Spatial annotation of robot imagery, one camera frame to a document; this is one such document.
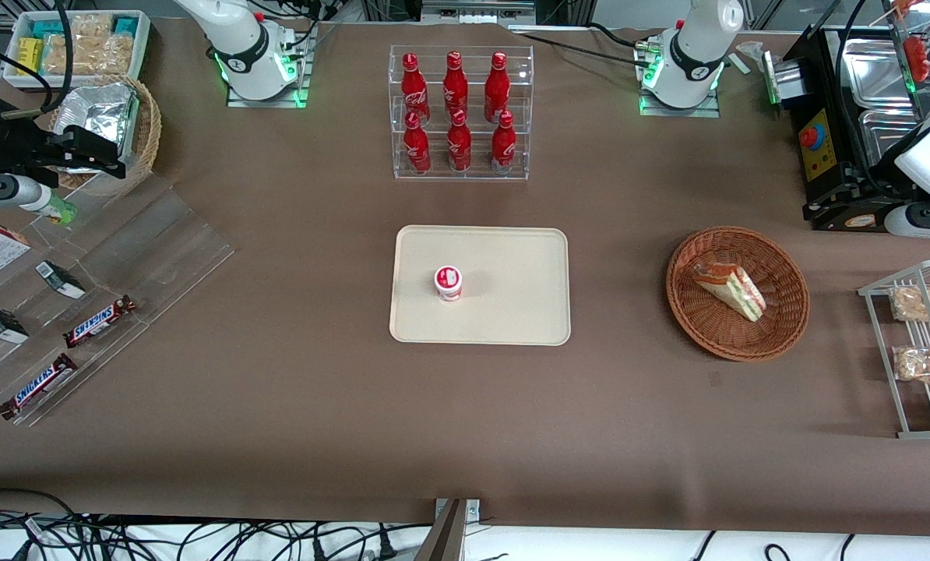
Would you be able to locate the brown Snickers chocolate bar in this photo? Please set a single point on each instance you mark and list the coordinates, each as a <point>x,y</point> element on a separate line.
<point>99,322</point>
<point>38,387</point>

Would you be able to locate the clear acrylic bottle rack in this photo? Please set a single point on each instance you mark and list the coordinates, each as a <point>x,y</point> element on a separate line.
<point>474,176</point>

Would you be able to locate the brown round wicker basket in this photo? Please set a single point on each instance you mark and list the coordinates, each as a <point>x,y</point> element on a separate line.
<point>699,327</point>

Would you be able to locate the clear bag of granola snack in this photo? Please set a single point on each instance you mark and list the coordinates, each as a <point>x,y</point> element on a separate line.
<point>921,304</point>
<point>921,364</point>

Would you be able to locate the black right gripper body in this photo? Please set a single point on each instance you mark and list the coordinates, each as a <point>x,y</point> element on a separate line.
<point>9,142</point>

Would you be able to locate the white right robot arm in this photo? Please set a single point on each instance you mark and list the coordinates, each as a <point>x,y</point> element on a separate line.
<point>239,47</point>

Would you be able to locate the small silver metal device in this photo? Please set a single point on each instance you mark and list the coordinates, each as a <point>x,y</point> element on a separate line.
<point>784,78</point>

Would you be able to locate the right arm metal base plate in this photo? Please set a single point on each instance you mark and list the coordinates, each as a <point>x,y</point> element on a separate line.
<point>303,78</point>

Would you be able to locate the green white plastic bottle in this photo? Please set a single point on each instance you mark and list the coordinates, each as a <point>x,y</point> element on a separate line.
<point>61,210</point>

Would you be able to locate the teal snack packet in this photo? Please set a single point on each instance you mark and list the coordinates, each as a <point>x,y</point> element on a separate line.
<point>46,29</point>
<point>125,26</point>

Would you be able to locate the white plastic storage bin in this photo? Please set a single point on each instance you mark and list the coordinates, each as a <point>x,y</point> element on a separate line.
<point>144,47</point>

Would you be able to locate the cream plastic serving tray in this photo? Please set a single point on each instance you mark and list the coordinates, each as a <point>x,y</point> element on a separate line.
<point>512,300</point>

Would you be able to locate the crumpled clear plastic wrap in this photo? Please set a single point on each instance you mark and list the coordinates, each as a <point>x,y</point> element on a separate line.
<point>752,51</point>

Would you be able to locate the brown table cover sheet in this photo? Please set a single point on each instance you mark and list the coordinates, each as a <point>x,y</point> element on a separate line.
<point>278,467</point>

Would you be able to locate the silver foil wrapped package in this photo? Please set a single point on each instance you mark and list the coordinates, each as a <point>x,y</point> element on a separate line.
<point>99,109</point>

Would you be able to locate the grey metal support post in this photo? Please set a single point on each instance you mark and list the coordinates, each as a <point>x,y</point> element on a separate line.
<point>443,538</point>

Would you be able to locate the clear bag of crackers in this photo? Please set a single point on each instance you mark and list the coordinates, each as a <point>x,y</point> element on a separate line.
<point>91,56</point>
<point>91,25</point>

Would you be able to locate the yellow snack box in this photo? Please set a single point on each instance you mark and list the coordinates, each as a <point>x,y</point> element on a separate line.
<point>30,56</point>

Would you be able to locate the triangle sandwich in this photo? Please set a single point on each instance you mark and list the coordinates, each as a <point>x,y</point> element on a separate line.
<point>734,292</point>

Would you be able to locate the red cola bottle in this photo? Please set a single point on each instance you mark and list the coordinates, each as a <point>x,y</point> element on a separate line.
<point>459,148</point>
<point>417,152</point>
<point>414,89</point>
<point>503,148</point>
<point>456,86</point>
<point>497,89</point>

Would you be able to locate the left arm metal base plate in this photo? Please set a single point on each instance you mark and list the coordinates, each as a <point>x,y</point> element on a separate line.
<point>679,112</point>

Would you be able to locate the yellow emergency stop box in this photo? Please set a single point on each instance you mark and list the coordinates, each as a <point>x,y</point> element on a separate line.
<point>819,160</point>

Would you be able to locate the aluminium frame structure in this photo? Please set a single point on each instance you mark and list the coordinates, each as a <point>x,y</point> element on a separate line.
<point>477,9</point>

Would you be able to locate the clear acrylic tiered display stand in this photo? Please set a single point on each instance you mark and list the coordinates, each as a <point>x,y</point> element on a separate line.
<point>161,249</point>

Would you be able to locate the light tan wicker basket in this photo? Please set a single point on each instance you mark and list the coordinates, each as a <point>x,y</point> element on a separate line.
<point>147,132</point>

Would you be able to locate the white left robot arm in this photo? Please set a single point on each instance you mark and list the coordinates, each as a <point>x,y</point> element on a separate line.
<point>691,54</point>

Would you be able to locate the small black white box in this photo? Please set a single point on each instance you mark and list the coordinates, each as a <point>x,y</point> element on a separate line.
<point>2,324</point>
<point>61,280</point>

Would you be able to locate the red white yogurt cup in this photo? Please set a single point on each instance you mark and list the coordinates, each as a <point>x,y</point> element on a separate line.
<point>449,285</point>

